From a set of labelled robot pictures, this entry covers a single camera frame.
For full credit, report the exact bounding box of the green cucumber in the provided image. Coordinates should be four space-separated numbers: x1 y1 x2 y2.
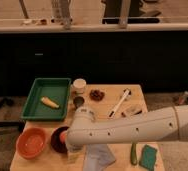
130 143 138 166

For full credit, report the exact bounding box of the brown pretzel snack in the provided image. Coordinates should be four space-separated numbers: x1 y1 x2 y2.
89 89 105 101

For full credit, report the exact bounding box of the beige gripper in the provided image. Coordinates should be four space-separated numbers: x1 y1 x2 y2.
67 146 83 164

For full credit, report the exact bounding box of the blue grey cloth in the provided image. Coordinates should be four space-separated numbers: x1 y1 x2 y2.
83 144 116 171

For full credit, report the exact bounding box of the dark maroon plate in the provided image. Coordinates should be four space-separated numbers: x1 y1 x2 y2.
50 126 68 154

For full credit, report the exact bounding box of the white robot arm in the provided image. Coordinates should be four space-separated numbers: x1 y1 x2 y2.
65 105 188 152

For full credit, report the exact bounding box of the green plastic tray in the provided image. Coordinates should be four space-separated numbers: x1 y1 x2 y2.
21 78 71 121

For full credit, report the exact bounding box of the metal cup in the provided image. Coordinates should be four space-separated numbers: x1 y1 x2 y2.
73 96 85 108

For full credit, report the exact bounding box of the apple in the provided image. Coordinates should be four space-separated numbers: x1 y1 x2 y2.
59 131 67 143

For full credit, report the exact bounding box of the wooden brush block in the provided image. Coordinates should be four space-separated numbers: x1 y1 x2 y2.
121 105 142 117

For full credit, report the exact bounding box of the green sponge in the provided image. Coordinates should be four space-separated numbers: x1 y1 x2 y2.
139 145 157 171

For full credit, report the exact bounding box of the white black spatula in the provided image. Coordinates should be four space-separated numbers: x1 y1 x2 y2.
108 89 131 118

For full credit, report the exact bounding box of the orange bowl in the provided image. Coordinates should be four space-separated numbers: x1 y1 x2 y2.
16 127 47 160

